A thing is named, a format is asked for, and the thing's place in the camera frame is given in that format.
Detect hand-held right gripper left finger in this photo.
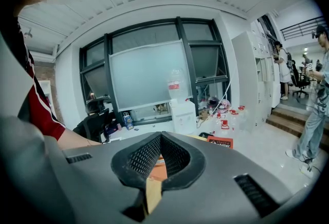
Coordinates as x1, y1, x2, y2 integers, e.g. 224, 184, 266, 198
111, 131, 163, 191

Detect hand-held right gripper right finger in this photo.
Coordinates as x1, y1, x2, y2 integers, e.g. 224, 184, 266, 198
160, 130, 207, 191

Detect orange cardboard box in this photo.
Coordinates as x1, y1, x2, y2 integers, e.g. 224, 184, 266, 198
144, 135, 234, 215

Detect person's left forearm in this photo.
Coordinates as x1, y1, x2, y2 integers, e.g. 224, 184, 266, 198
57, 127, 102, 151

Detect white desk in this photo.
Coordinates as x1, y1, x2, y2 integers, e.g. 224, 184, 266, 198
102, 121, 176, 143

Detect blue and white paper bag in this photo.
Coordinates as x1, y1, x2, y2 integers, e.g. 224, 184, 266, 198
122, 111, 135, 131

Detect white water dispenser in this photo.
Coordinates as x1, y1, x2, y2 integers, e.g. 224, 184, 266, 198
170, 99, 198, 136

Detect black office chair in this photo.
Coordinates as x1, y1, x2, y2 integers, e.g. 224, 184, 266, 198
72, 108, 117, 143
290, 59, 312, 98

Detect group of red-capped clear jugs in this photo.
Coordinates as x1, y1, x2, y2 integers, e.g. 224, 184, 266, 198
215, 105, 249, 132

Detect pink plastic bag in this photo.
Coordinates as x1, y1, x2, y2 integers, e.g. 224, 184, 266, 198
217, 99, 231, 113

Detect clear water dispenser bottle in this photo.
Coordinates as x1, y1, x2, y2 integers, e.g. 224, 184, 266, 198
168, 68, 193, 102

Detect frosted glass whiteboard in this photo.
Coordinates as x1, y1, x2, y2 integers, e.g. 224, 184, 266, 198
108, 39, 194, 113

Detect black framed window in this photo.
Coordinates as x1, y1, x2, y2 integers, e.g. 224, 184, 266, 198
79, 16, 231, 126

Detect tall white cabinet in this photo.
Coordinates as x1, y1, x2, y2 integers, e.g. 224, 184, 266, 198
231, 29, 276, 134

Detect wooden stairs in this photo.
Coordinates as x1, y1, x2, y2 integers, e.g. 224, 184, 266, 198
265, 106, 329, 146

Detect white shelf unit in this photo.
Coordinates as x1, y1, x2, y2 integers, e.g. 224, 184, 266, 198
40, 80, 57, 116

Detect red and black shirt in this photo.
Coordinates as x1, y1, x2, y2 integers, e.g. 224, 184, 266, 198
0, 11, 66, 141

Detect white power strip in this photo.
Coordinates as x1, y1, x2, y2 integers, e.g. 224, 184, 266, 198
299, 163, 315, 179

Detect black metal railing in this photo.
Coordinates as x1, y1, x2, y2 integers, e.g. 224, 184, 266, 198
279, 15, 327, 41

